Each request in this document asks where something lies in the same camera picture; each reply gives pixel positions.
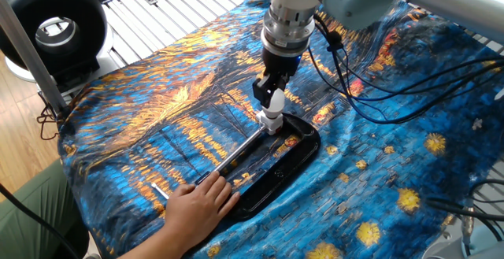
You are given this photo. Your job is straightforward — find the aluminium frame post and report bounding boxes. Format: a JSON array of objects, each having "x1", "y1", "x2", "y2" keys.
[{"x1": 0, "y1": 0, "x2": 68, "y2": 115}]

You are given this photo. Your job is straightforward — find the thin black floor cable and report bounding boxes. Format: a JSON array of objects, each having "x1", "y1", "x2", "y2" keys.
[{"x1": 0, "y1": 183, "x2": 82, "y2": 259}]

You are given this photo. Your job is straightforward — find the person's right forearm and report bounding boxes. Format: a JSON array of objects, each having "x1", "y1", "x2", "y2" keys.
[{"x1": 117, "y1": 227, "x2": 198, "y2": 259}]

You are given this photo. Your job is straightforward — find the black base cable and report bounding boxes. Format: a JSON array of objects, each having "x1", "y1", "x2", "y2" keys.
[{"x1": 424, "y1": 179, "x2": 504, "y2": 223}]

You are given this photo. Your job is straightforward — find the black cable connector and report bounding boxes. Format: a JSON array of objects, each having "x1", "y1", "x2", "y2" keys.
[{"x1": 325, "y1": 29, "x2": 344, "y2": 52}]

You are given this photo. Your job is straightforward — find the small silver stick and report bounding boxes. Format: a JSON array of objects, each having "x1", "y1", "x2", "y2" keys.
[{"x1": 151, "y1": 182, "x2": 171, "y2": 202}]

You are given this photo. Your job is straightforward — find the green trousers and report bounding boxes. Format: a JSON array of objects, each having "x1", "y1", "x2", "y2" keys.
[{"x1": 0, "y1": 159, "x2": 91, "y2": 259}]

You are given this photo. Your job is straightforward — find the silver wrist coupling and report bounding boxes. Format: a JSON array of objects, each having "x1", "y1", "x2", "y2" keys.
[{"x1": 259, "y1": 6, "x2": 317, "y2": 57}]

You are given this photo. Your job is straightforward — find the person's right hand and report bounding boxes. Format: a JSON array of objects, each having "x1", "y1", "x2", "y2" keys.
[{"x1": 163, "y1": 171, "x2": 241, "y2": 252}]

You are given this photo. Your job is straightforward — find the dark tangled cord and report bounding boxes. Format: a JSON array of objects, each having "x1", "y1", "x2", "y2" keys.
[{"x1": 36, "y1": 91, "x2": 60, "y2": 142}]

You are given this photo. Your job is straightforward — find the silver lamp rod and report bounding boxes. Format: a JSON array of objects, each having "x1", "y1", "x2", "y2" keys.
[{"x1": 195, "y1": 124, "x2": 265, "y2": 188}]

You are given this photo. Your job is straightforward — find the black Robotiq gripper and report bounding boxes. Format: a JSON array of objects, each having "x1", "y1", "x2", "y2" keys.
[{"x1": 251, "y1": 48, "x2": 303, "y2": 109}]

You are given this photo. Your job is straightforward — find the white light bulb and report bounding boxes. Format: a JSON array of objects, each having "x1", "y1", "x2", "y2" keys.
[{"x1": 264, "y1": 88, "x2": 286, "y2": 119}]

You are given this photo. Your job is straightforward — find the black ring fan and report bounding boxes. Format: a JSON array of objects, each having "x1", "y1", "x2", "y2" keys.
[{"x1": 0, "y1": 0, "x2": 115, "y2": 89}]

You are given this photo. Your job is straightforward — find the silver cable plug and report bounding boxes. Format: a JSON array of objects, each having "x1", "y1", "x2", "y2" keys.
[{"x1": 461, "y1": 207, "x2": 476, "y2": 248}]

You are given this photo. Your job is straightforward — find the blue orange painted tablecloth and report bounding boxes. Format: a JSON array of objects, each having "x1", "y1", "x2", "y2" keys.
[{"x1": 58, "y1": 0, "x2": 504, "y2": 259}]

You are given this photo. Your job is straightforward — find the white lamp socket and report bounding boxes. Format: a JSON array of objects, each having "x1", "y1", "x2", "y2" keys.
[{"x1": 255, "y1": 110, "x2": 285, "y2": 136}]

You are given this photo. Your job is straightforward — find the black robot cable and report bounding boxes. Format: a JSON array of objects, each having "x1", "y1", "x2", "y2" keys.
[
  {"x1": 306, "y1": 46, "x2": 504, "y2": 103},
  {"x1": 330, "y1": 46, "x2": 504, "y2": 126}
]

